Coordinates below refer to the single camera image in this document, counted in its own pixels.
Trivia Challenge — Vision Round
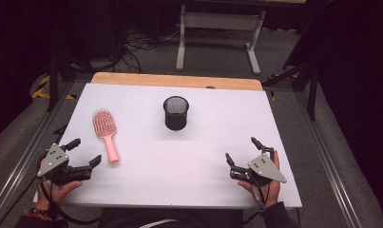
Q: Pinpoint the aluminium rail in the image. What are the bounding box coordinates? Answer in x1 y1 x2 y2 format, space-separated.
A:
293 91 364 228
0 81 75 228

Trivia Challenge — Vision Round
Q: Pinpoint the black mesh pen holder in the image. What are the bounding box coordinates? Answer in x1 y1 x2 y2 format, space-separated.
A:
163 95 190 131

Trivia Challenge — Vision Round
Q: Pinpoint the person's right hand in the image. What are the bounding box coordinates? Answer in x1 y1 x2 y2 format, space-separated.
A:
238 150 282 209

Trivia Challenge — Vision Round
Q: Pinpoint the beaded bracelet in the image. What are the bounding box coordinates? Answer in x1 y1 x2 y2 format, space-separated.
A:
23 207 59 222

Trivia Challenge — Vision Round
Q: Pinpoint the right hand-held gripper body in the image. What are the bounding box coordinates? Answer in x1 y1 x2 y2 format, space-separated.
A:
229 145 288 188

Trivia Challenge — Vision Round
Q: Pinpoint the person's left hand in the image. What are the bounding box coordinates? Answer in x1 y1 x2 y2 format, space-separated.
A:
36 158 84 211

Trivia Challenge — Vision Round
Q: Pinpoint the white metal table frame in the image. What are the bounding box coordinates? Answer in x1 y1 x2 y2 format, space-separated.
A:
175 4 267 76

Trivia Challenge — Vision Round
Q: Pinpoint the bundle of black floor cables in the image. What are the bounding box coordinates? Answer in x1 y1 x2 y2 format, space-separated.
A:
93 28 183 75

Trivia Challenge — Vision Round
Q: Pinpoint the person's dark clothing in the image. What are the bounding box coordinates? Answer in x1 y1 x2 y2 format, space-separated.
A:
97 207 245 228

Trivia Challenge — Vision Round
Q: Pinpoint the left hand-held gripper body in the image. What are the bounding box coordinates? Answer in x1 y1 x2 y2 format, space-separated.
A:
36 142 93 186

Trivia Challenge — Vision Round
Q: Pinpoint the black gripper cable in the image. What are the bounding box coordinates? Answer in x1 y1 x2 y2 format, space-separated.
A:
241 177 276 226
36 177 102 226

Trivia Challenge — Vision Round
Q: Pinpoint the black metal stand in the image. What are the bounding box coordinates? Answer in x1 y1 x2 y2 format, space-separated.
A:
36 37 95 113
261 18 320 122

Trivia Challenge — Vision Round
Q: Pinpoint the pink hairbrush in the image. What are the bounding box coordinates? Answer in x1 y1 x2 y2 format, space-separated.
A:
91 108 121 165

